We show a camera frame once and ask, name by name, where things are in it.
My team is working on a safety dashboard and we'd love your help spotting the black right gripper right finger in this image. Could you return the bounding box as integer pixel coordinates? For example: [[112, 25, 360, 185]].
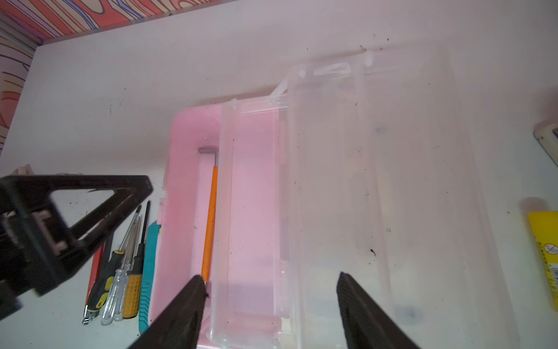
[[337, 272, 419, 349]]

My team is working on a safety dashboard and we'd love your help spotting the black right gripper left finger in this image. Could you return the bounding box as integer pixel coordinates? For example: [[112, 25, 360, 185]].
[[129, 275, 209, 349]]

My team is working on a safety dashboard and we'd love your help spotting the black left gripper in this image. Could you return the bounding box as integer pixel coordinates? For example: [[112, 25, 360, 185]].
[[1, 174, 153, 319]]

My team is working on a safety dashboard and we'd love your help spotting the orange handled hex key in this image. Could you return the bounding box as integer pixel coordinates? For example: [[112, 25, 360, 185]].
[[198, 147, 219, 283]]

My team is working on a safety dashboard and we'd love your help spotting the red handled hex key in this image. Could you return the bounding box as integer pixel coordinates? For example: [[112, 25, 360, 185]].
[[85, 245, 105, 305]]

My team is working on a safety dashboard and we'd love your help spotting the pink plastic tool box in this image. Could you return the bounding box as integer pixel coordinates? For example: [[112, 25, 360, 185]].
[[148, 46, 520, 348]]

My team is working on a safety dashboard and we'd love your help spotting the teal utility knife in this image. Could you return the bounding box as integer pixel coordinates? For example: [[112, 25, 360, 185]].
[[138, 222, 161, 334]]

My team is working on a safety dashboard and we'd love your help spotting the black yellow screwdriver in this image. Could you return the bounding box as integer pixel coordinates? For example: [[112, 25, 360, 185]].
[[82, 206, 141, 325]]

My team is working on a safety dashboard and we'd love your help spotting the pink calculator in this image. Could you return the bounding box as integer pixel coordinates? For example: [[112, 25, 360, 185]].
[[11, 164, 34, 175]]

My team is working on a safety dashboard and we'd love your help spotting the orange handled screwdriver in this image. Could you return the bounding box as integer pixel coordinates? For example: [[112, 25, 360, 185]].
[[122, 201, 151, 319]]

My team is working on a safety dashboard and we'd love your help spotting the clear handled screwdriver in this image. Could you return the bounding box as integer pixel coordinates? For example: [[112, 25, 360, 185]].
[[113, 217, 141, 321], [101, 215, 139, 326]]

